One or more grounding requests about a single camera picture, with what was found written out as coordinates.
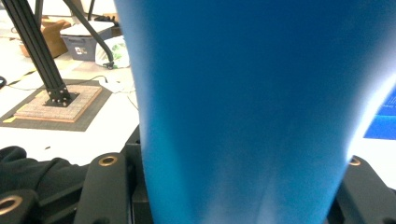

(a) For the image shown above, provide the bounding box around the blue cardboard box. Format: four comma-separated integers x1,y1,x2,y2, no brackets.
363,83,396,141

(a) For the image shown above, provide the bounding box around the thin black floor cable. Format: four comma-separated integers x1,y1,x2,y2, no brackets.
5,74,109,91

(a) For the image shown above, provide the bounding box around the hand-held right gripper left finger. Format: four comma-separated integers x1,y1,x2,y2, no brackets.
73,151,135,224

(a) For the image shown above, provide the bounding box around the wooden base board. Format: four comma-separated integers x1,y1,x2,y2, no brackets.
0,78,114,133
13,85,104,124

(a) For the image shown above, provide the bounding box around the dark cloth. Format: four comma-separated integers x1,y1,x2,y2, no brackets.
0,145,92,206

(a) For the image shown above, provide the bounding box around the curved black tube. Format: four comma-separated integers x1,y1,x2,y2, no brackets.
63,0,115,70

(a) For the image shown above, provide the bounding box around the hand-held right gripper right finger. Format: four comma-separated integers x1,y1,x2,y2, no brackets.
335,155,396,224

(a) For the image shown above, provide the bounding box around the blue bottle with white cap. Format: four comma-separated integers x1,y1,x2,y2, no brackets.
112,0,396,224

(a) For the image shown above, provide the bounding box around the black metal stand post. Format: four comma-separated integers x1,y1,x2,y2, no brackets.
0,0,79,108

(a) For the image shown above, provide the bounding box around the brown cardboard box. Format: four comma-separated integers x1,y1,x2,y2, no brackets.
18,16,73,59

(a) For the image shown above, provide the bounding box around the grey storage bin white lid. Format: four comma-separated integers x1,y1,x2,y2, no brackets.
60,21,115,63

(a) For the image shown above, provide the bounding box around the thin black upright bar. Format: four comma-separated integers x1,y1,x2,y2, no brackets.
33,0,45,27

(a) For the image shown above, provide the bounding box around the white bag with green print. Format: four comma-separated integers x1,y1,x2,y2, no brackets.
93,35,132,70

